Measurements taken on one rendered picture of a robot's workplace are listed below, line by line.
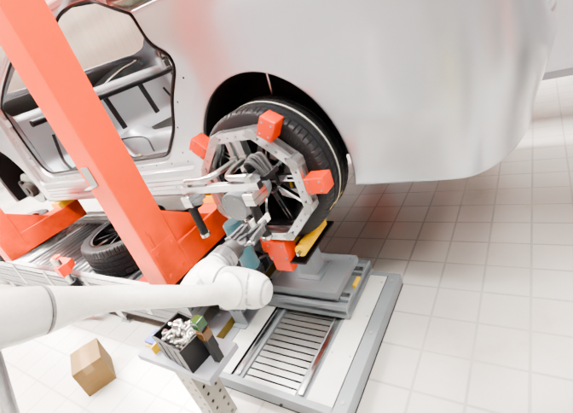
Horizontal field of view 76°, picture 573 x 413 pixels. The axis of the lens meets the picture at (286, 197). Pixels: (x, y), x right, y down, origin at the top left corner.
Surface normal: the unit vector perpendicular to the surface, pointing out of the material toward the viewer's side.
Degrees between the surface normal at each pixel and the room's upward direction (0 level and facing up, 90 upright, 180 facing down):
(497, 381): 0
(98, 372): 90
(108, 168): 90
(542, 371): 0
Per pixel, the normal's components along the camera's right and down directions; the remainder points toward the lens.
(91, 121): 0.82, -0.04
